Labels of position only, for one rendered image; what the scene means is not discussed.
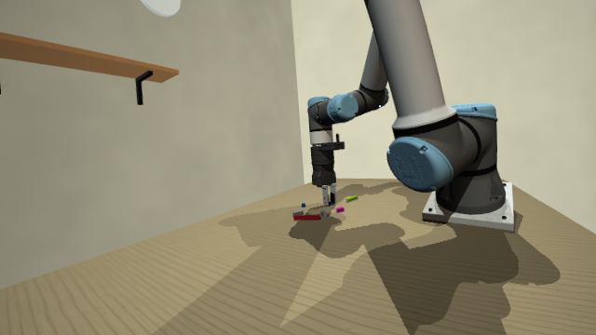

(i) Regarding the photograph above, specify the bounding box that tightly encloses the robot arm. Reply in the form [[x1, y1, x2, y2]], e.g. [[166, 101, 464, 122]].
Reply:
[[307, 0, 506, 215]]

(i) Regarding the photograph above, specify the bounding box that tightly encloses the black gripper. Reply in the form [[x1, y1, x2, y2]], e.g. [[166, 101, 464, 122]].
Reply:
[[310, 131, 345, 206]]

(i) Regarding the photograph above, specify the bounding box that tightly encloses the red rod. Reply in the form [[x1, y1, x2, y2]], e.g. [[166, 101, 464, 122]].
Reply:
[[293, 215, 319, 220]]

